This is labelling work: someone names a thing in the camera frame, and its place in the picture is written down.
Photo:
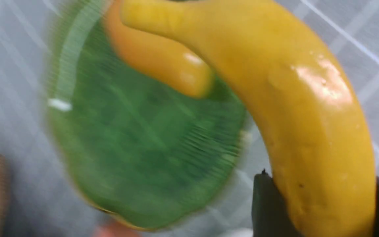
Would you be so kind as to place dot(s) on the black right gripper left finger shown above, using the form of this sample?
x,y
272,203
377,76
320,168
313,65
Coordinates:
x,y
269,215

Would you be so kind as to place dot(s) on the yellow toy banana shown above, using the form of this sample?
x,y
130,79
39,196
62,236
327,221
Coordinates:
x,y
310,119

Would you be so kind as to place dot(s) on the orange toy mango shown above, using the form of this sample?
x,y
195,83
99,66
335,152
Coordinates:
x,y
157,57

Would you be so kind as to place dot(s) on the green glass leaf plate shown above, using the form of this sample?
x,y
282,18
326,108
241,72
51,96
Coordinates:
x,y
132,146

